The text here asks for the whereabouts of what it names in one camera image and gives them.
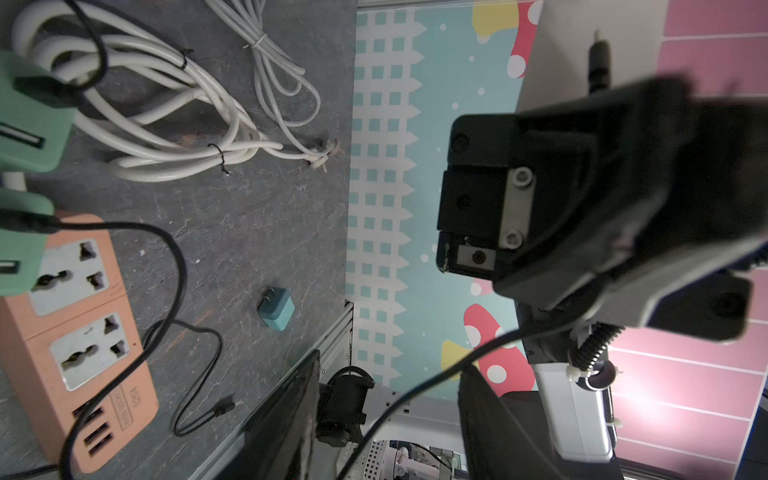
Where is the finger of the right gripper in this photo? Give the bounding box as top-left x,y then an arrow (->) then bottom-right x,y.
492,77 -> 767,308
595,270 -> 753,342

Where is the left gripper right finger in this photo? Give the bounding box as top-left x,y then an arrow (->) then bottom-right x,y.
458,366 -> 574,479

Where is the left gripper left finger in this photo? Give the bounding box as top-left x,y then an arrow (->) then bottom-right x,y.
216,350 -> 320,479

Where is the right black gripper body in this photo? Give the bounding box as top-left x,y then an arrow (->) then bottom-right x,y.
436,111 -> 606,282

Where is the long black usb cable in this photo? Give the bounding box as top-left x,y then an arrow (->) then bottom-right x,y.
0,212 -> 601,480

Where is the green charger adapter with prongs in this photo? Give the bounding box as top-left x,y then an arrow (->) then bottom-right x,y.
1,188 -> 54,297

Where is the black shaver charging cable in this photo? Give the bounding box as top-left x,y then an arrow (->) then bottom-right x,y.
11,0 -> 109,109

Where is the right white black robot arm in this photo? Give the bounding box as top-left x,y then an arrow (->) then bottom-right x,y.
436,1 -> 767,477

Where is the teal cube adapter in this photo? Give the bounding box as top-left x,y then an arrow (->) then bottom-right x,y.
258,287 -> 295,331

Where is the orange power strip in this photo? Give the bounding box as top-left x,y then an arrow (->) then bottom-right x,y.
1,230 -> 159,473

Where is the white coiled power cord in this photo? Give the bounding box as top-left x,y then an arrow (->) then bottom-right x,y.
11,0 -> 343,184

